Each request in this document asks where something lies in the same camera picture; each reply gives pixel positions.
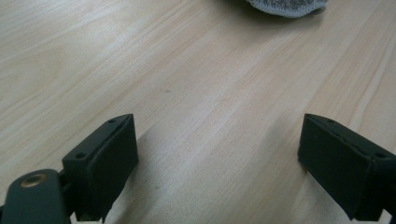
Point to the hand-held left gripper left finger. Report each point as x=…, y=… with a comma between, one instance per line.
x=106, y=165

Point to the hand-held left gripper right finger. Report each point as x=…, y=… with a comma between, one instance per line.
x=339, y=168

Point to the grey towel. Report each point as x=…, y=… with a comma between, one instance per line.
x=289, y=7

